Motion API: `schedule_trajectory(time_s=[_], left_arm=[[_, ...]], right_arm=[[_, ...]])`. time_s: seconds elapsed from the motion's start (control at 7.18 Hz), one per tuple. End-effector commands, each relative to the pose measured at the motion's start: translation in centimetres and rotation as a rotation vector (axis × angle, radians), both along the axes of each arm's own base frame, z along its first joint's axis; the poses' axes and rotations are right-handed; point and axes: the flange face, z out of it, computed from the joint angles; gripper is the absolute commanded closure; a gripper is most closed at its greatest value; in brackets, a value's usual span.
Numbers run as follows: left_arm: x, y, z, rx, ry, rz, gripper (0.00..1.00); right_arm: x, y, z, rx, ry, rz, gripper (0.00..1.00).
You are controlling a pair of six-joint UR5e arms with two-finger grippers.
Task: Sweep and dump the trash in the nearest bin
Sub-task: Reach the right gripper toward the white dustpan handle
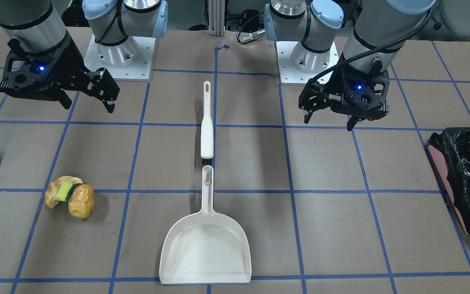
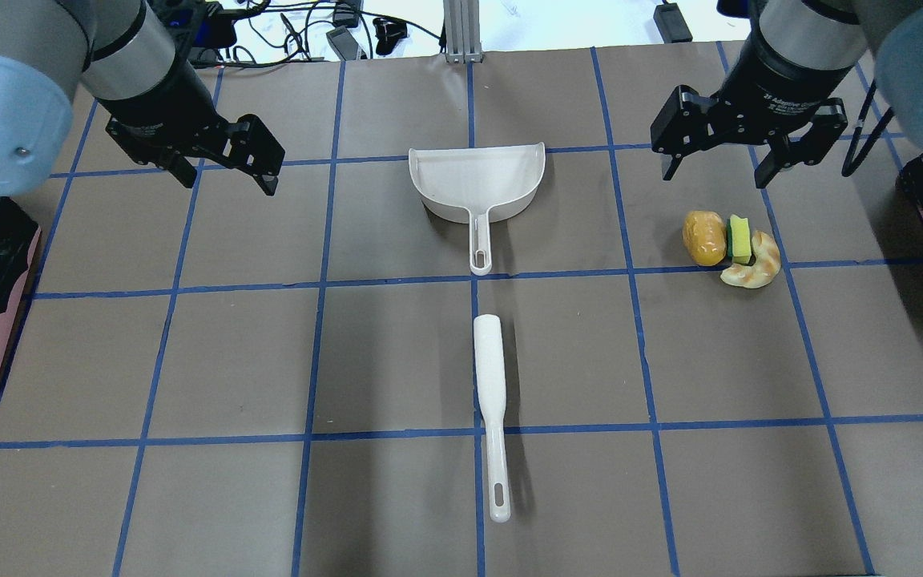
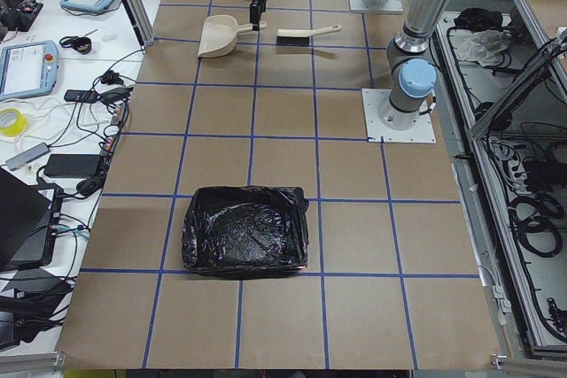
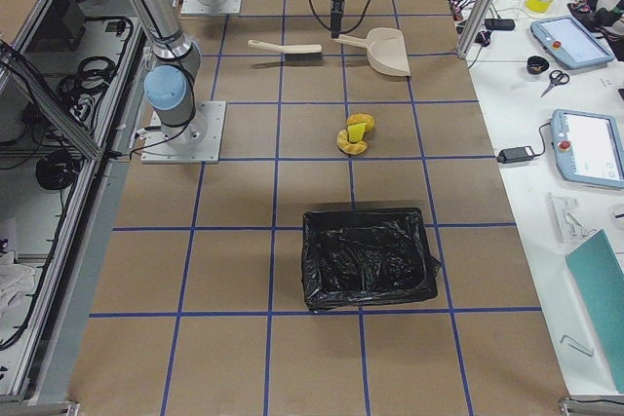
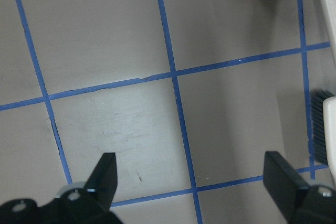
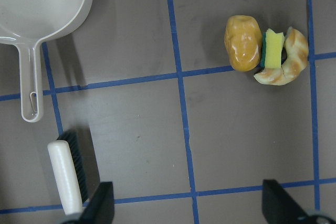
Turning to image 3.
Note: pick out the beige plastic dustpan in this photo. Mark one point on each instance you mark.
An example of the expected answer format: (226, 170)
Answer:
(219, 35)

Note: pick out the black bag lined bin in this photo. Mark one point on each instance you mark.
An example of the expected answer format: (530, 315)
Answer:
(246, 232)

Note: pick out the yellow tape roll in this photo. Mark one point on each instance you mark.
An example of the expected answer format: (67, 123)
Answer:
(13, 122)

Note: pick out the grey usb hub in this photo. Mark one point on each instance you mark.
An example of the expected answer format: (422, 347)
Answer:
(27, 156)

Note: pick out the black laptop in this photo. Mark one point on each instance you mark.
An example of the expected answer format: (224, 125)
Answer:
(29, 216)

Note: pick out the crumpled white cloth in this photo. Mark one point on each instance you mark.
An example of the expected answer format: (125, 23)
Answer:
(486, 48)

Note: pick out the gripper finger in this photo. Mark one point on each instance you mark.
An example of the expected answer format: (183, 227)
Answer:
(254, 15)
(262, 5)

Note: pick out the near teach pendant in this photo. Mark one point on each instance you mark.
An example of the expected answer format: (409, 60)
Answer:
(28, 70)

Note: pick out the black tape roll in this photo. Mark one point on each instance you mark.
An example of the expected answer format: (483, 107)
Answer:
(82, 45)

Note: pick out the black power brick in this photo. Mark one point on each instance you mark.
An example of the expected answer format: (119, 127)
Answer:
(72, 165)

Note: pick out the beige hand brush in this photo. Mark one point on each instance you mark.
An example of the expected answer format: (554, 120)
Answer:
(302, 37)

